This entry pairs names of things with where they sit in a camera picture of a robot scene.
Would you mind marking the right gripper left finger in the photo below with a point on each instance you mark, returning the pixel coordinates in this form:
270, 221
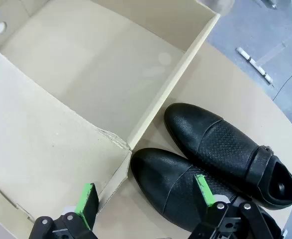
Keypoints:
86, 199

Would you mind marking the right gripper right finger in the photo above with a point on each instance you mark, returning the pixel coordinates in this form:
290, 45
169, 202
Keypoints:
205, 194

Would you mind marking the black leather buckle shoe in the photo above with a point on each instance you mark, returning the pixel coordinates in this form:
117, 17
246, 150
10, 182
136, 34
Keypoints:
160, 179
210, 134

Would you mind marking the beige cardboard shoe box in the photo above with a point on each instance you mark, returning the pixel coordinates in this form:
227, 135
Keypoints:
86, 74

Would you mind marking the white black-banded stick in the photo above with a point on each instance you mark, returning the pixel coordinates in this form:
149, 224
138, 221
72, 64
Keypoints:
252, 63

